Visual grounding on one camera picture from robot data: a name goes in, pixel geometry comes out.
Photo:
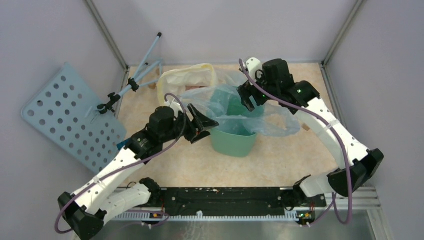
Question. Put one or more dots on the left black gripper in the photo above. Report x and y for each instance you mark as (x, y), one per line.
(200, 122)

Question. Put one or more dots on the small wooden block near tripod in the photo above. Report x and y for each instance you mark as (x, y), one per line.
(153, 85)

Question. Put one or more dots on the light blue tripod stand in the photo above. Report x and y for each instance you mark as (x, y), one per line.
(133, 83)

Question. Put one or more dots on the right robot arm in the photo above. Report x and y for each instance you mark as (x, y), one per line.
(356, 162)

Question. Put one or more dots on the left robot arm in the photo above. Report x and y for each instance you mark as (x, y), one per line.
(88, 209)

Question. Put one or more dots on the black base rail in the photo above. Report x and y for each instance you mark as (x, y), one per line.
(231, 201)

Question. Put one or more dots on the translucent white yellow trash bag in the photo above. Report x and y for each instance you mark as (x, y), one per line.
(176, 81)

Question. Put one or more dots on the light blue perforated board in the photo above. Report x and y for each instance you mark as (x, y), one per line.
(65, 111)

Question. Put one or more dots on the blue clamp block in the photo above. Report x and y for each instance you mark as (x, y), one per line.
(122, 144)

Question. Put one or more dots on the wooden cube block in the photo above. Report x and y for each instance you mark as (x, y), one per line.
(305, 127)

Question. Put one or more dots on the green plastic trash bin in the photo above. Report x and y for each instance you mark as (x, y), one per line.
(233, 137)

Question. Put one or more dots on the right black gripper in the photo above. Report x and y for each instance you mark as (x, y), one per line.
(246, 91)

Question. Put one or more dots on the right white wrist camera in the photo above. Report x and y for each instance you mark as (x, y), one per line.
(254, 67)

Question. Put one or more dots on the light blue plastic bag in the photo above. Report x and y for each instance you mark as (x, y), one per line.
(277, 121)

